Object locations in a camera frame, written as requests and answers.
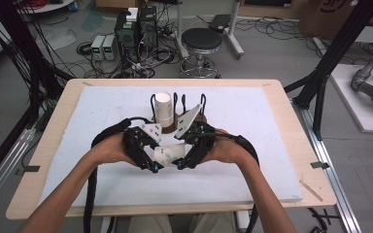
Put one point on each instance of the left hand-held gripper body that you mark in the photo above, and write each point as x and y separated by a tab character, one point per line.
136	136

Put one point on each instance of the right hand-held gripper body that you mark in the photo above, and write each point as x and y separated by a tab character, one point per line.
199	136

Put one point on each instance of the single printed paper cup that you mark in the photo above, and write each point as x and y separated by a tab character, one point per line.
170	155

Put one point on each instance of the stack of white paper cups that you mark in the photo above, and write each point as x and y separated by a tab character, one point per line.
163	110

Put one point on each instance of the person's left hand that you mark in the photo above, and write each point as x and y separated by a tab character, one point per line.
111	150

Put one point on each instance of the person's right hand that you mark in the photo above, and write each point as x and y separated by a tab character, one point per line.
226	149

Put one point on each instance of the white foam mat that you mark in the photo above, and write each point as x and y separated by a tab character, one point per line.
142	187

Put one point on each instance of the person's beige trousers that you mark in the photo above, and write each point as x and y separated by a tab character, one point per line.
213	225

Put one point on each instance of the white table leg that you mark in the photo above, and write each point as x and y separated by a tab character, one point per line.
107	225
243	220

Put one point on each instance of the black round stool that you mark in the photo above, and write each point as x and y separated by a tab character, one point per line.
201	45

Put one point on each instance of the grey bench power supply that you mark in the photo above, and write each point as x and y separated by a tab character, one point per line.
109	47
97	47

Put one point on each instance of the black computer tower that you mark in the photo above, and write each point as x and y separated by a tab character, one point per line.
149	27
125	34

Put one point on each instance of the black tape piece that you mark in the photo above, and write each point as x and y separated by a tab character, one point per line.
32	168
320	165

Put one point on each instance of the black flat device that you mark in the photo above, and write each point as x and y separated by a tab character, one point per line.
219	22

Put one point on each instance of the small white box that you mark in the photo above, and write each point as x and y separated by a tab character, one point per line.
131	14

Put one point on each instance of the thin wooden stick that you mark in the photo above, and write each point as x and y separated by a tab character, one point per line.
311	191

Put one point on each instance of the white platform board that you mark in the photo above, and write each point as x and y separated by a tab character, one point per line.
356	100

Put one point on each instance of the cardboard box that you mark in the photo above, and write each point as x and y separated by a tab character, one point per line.
333	16

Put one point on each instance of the white stand frame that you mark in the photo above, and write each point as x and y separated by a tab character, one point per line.
233	35

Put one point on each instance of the aluminium rail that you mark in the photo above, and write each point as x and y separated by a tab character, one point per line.
330	174
3	165

